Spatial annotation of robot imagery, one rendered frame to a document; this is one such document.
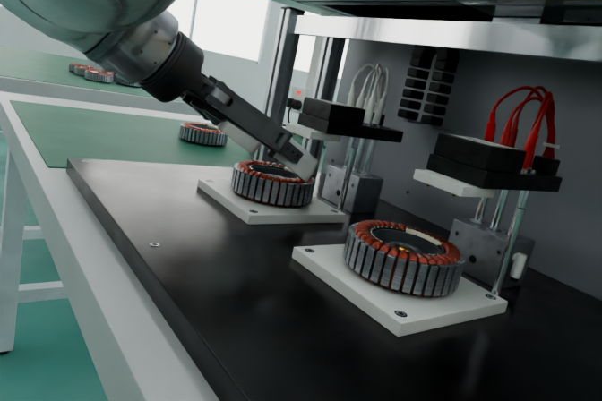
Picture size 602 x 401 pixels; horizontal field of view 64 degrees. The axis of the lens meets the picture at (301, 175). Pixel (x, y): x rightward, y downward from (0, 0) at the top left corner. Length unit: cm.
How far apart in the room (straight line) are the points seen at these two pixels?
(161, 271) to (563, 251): 47
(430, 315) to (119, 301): 25
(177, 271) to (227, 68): 522
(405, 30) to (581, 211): 30
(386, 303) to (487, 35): 30
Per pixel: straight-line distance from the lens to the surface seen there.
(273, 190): 60
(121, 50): 51
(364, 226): 48
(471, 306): 47
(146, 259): 44
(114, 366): 38
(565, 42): 52
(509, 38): 55
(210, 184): 66
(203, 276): 42
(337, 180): 74
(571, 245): 67
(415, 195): 80
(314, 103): 67
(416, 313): 42
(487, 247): 57
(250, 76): 574
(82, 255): 50
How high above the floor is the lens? 95
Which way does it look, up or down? 12 degrees down
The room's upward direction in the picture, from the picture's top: 12 degrees clockwise
